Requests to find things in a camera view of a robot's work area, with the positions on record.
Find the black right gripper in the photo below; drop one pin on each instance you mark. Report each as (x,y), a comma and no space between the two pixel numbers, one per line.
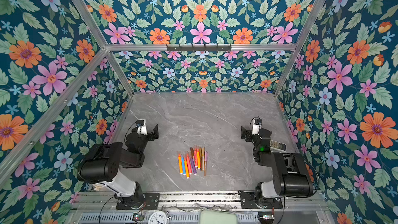
(246,132)

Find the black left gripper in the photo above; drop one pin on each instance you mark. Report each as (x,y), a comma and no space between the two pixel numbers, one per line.
(155,135)

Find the pink red highlighter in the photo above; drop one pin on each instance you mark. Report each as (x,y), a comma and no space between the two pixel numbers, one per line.
(187,158)

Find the purple highlighter pen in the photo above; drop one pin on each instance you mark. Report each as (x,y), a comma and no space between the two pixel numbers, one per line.
(192,164)

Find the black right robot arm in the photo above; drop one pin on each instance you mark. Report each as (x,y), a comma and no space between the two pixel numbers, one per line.
(290,176)

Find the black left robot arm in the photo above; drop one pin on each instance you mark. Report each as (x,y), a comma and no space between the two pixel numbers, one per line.
(102,164)

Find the blue highlighter pen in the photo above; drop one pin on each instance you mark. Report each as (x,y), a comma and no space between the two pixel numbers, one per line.
(183,165)

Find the white remote control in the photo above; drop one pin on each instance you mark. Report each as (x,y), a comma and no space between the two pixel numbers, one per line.
(278,146)

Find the orange highlighter far left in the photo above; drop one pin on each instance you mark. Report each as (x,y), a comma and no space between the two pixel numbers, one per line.
(181,171)

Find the orange highlighter right group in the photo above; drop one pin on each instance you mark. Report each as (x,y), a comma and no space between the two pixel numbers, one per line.
(197,155)

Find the white alarm clock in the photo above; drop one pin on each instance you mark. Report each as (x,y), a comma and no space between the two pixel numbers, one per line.
(158,217)

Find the pale green box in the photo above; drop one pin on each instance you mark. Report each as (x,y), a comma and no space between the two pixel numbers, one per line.
(217,217)

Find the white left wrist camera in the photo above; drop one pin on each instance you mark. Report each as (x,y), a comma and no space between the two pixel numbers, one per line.
(141,127)

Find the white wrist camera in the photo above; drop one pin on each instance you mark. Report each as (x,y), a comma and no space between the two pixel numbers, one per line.
(141,127)
(256,125)

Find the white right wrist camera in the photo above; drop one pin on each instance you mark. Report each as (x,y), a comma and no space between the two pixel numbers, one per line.
(256,125)

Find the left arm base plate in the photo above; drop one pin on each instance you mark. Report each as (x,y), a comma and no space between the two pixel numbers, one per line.
(146,201)

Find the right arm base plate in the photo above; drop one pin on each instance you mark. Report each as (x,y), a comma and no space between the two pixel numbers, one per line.
(252,200)

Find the black hook rail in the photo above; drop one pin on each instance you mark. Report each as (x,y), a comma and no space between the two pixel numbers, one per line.
(194,48)

